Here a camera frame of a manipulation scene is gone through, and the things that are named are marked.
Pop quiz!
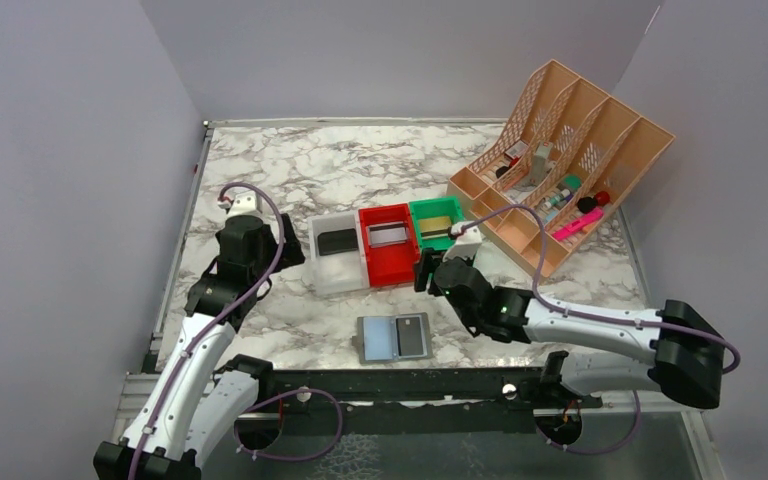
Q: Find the grey card holder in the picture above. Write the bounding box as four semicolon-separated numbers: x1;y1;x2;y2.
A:
353;313;433;365

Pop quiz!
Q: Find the black mounting rail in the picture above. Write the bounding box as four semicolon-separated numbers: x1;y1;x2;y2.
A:
208;360;604;439

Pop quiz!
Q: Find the green capped glue stick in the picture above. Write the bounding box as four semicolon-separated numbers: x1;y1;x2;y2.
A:
547;174;582;207

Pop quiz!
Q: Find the pink highlighter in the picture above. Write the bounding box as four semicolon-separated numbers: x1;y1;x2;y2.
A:
552;207;604;241

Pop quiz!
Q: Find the gold card with stripe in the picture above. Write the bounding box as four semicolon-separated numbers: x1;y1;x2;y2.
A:
418;216;453;239

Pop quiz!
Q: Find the peach desk organizer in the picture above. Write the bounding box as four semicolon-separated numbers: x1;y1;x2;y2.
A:
446;60;675;278

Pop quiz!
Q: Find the green plastic bin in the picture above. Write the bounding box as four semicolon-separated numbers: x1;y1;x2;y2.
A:
408;196;465;252

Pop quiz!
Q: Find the grey box in organizer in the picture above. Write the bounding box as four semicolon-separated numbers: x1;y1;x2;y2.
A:
527;141;554;187

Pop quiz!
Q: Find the red white small box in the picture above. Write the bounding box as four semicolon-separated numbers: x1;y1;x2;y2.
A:
504;140;528;162

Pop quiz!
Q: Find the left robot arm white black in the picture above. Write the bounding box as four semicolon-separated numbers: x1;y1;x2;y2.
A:
93;213;305;479

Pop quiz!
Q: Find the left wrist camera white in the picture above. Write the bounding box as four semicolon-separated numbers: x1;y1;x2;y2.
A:
227;190;264;217

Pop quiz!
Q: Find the silver card with stripe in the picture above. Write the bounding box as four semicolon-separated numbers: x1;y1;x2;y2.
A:
367;222;409;248

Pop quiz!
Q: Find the white plastic bin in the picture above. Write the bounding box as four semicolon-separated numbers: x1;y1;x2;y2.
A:
308;210;370;296

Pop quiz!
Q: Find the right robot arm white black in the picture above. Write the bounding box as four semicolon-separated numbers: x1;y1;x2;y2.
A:
413;250;726;410

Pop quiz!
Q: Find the red plastic bin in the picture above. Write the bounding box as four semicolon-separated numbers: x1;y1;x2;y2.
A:
358;203;419;288

